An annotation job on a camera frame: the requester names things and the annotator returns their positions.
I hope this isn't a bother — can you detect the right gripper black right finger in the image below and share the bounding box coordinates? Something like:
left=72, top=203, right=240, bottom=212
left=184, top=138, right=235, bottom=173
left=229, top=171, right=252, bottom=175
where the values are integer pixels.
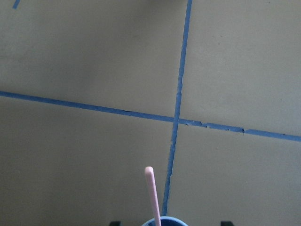
left=221, top=221, right=232, bottom=226

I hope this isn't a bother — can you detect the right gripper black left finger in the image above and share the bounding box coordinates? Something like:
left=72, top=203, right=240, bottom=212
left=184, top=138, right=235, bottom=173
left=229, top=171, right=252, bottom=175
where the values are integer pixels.
left=110, top=221, right=121, bottom=226

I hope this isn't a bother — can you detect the blue plastic cup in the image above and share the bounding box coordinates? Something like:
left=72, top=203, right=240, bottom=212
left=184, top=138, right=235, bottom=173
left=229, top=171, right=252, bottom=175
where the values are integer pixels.
left=142, top=216, right=188, bottom=226

